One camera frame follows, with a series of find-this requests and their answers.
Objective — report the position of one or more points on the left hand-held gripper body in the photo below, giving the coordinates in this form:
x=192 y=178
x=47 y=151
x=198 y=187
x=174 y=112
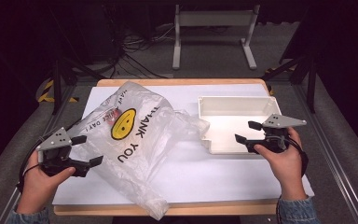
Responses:
x=54 y=141

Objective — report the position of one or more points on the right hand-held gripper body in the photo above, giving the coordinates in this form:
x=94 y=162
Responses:
x=276 y=137

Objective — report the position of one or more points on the white plastic tray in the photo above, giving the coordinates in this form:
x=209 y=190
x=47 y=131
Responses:
x=230 y=124

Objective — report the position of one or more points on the red candy jar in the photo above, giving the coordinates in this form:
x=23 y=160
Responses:
x=111 y=120

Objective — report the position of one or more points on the clear plastic bag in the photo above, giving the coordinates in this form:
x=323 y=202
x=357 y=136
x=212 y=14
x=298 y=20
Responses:
x=143 y=146

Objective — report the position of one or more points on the person's right hand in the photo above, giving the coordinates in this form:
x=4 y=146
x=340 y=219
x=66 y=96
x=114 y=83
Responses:
x=287 y=168

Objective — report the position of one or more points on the person's left hand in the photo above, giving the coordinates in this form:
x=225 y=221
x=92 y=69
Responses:
x=40 y=183

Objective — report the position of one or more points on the white paper sheet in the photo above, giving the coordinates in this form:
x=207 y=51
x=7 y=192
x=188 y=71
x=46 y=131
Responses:
x=205 y=177

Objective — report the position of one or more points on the black tripod stand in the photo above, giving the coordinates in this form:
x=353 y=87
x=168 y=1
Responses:
x=57 y=84
x=311 y=84

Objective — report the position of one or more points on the wooden table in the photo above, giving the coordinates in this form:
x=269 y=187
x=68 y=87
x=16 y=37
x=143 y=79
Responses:
x=183 y=82

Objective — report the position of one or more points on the white metal stand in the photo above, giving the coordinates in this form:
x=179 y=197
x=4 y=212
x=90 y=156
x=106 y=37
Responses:
x=214 y=18

